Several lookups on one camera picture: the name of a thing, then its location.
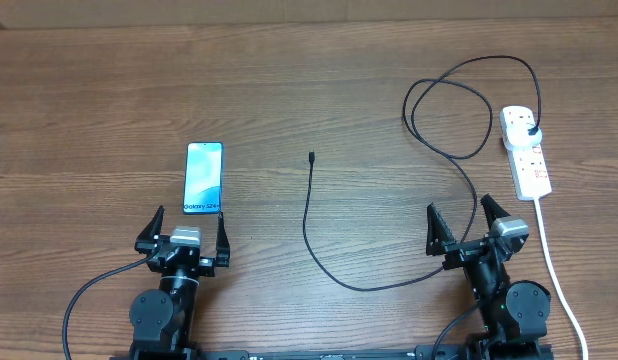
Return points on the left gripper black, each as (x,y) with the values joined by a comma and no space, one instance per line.
(145,242)

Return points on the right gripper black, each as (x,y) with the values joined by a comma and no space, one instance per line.
(440,242)

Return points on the Samsung Galaxy smartphone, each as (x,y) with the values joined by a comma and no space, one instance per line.
(203,178)

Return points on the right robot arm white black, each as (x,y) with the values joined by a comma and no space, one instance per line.
(514,314)

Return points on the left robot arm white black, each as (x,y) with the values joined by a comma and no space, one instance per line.
(162,318)

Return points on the white charger adapter plug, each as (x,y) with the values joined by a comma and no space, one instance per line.
(517,138)

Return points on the white power strip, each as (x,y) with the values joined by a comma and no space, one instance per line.
(528,166)

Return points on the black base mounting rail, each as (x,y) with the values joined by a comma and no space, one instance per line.
(334,354)

